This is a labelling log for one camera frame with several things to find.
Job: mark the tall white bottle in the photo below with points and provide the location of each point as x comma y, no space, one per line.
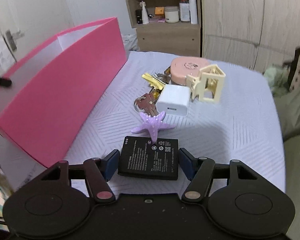
193,11

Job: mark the white bottle red cap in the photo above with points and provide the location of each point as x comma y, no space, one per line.
184,11

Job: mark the white usb charger cube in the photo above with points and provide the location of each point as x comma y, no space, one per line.
174,100

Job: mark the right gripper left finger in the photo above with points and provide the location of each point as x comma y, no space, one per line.
97,174

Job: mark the bunch of keys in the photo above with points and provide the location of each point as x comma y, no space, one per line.
147,102

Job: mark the wooden shelf unit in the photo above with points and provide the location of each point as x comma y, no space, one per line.
167,26

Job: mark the orange small box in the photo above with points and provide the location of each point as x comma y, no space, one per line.
159,11

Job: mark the light wood wardrobe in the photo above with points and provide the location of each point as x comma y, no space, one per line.
252,33

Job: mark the black battery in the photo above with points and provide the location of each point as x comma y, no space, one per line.
141,158

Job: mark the tissue pack in plastic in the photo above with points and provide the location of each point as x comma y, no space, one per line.
130,42

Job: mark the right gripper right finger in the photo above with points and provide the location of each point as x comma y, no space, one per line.
199,171

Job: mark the white cream jar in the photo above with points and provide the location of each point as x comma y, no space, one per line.
171,14

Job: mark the light green garment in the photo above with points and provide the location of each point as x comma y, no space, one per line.
277,78

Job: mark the purple starfish hair clip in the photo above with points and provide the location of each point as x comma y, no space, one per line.
152,124

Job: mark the white door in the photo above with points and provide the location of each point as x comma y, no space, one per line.
25,24

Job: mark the yellow starfish hair clip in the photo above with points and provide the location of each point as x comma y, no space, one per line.
153,81

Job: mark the cream hair claw clip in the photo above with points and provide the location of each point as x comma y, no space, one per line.
207,85

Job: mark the olive green puffer jacket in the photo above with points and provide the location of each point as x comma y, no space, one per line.
288,109

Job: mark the white spray bottle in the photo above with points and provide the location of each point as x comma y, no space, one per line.
145,19

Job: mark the pink round tape measure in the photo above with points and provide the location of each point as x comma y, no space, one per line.
183,66

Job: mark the pink cardboard box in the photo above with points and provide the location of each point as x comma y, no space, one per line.
55,87

